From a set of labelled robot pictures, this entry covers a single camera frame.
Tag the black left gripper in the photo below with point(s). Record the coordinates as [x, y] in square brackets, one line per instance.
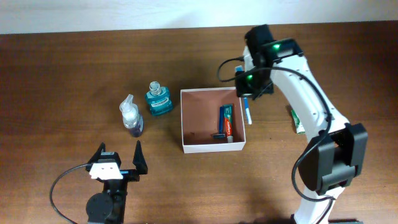
[140, 165]

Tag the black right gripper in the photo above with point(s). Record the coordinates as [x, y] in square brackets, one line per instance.
[244, 89]

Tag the blue white toothbrush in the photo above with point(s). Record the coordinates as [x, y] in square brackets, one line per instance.
[238, 70]

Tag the clear foam pump bottle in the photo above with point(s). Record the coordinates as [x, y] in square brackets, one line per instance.
[132, 118]

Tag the pink cardboard box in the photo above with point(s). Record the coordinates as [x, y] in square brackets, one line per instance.
[200, 115]

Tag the green white tissue packet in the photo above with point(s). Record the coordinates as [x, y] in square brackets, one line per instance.
[297, 122]

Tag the blue disposable razor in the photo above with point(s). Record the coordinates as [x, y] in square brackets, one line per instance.
[220, 134]

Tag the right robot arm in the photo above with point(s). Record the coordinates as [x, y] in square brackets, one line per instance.
[335, 151]

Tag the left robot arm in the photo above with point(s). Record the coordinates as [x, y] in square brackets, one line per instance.
[109, 205]

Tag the red green toothpaste tube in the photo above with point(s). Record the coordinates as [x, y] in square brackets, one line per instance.
[228, 122]

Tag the teal Listerine mouthwash bottle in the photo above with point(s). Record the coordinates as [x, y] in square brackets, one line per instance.
[158, 99]

